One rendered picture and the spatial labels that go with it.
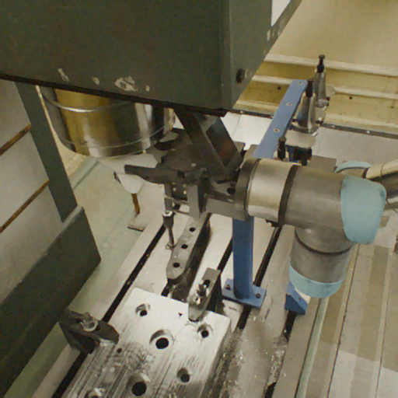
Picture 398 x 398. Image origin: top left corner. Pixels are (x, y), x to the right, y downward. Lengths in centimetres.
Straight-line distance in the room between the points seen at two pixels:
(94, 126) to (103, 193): 138
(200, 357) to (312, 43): 106
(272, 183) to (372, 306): 84
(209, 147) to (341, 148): 116
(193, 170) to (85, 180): 145
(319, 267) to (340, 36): 106
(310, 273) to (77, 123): 34
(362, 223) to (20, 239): 88
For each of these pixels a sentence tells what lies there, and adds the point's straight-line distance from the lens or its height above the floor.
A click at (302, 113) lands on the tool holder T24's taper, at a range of 103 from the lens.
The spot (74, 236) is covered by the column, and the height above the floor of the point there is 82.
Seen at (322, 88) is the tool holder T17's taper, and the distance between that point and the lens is 112.
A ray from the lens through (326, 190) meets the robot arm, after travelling 53.
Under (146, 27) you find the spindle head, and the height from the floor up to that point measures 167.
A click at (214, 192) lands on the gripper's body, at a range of 59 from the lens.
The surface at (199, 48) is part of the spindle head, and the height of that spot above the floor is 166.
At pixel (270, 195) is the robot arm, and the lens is 53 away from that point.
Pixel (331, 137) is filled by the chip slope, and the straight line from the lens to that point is 169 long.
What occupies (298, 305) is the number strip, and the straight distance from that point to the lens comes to 106.
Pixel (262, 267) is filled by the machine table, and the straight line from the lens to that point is 119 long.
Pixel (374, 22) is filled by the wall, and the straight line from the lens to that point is 153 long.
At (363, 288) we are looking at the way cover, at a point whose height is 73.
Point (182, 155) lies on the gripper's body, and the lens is 58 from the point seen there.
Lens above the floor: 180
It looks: 44 degrees down
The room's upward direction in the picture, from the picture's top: 6 degrees counter-clockwise
